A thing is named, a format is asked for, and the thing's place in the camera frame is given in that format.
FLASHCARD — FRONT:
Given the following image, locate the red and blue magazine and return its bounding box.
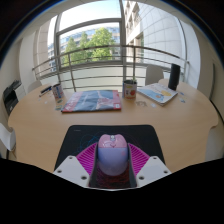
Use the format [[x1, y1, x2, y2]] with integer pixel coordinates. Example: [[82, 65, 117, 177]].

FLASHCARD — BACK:
[[61, 89, 122, 113]]

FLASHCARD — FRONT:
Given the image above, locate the black cylinder speaker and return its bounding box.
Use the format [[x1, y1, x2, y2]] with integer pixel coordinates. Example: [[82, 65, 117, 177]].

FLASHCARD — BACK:
[[168, 63, 181, 91]]

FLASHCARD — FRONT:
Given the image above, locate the dark blue pen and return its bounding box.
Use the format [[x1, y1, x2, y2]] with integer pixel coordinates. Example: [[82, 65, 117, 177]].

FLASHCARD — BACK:
[[39, 85, 53, 98]]

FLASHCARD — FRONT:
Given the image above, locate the black and white printer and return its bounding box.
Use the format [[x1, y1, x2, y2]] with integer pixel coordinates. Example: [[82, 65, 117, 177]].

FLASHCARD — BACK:
[[2, 79, 26, 116]]

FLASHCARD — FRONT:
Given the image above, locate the pink and lilac computer mouse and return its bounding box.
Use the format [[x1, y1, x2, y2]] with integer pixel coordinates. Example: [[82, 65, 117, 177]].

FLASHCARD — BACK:
[[97, 133, 129, 177]]

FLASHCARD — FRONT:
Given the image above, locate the black patterned mouse pad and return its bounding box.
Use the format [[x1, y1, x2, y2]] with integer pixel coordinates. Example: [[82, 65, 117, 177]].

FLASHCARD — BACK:
[[54, 124, 166, 189]]

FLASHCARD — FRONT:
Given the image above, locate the small key ring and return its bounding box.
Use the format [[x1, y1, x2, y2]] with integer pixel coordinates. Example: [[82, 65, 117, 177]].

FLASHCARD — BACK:
[[134, 100, 148, 108]]

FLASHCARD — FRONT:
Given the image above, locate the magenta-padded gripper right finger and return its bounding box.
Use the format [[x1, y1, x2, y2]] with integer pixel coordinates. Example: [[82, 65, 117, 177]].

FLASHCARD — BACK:
[[127, 143, 172, 188]]

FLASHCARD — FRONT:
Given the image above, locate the light blue picture book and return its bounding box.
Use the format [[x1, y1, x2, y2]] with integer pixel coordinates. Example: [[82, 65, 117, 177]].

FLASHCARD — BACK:
[[137, 82, 179, 107]]

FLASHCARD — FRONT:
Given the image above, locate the printed drink can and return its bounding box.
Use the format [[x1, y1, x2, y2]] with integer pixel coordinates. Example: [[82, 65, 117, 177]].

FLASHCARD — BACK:
[[52, 83, 65, 101]]

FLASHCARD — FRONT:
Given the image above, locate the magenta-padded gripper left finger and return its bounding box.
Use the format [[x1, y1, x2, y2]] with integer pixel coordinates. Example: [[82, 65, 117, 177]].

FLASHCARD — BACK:
[[53, 143, 99, 188]]

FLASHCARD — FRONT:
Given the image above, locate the white chair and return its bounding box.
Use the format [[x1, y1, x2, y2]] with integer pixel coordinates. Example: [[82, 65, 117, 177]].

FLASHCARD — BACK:
[[27, 79, 43, 94], [144, 64, 165, 86], [0, 123, 17, 152]]

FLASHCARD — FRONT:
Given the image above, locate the white printed cup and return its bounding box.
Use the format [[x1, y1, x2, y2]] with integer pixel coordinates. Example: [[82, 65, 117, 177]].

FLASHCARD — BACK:
[[122, 79, 138, 100]]

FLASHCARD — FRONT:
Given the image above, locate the metal balcony railing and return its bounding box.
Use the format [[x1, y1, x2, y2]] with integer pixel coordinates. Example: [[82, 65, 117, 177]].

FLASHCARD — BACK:
[[32, 44, 190, 93]]

